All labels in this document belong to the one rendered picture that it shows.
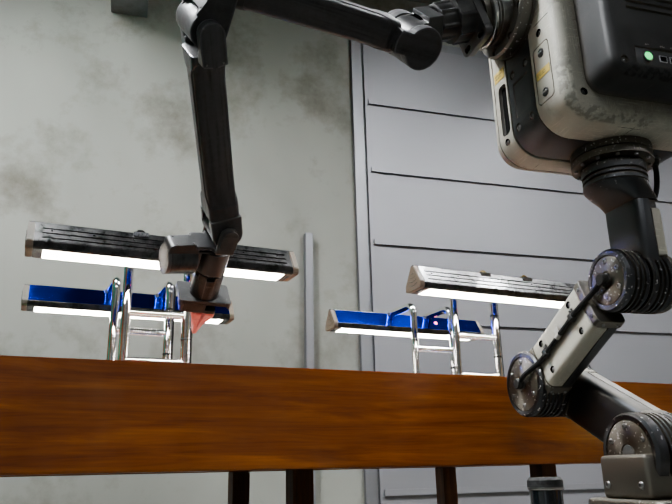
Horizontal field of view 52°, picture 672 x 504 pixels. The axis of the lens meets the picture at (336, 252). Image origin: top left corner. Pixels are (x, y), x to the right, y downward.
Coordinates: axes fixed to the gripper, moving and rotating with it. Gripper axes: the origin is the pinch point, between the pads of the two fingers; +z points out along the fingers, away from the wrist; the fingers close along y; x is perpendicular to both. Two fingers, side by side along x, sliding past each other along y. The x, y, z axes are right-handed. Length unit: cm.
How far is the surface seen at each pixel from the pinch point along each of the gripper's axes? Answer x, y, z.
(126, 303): -30.8, 9.6, 17.8
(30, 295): -62, 32, 41
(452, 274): -30, -75, -3
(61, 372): 18.5, 24.8, -3.2
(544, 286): -29, -108, -3
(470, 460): 29, -55, 6
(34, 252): -25.3, 31.5, 2.3
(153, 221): -213, -22, 97
